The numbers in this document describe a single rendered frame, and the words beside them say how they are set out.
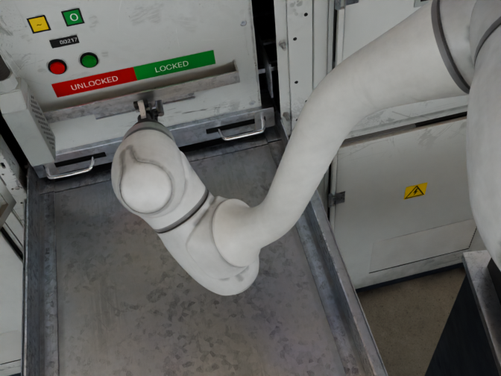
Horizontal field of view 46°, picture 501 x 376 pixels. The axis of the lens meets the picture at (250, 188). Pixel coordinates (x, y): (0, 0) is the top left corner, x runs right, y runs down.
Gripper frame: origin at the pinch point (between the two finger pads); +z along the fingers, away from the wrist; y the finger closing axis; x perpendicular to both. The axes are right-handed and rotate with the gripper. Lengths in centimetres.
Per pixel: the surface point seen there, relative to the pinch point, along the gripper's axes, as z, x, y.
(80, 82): 3.1, -11.4, -9.0
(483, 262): -15, 60, 41
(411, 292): 49, 68, 90
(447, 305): 43, 77, 94
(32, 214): 1.8, -28.2, 14.8
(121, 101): 1.4, -4.6, -3.9
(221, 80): 1.2, 15.4, -3.9
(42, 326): -16.6, -27.8, 30.3
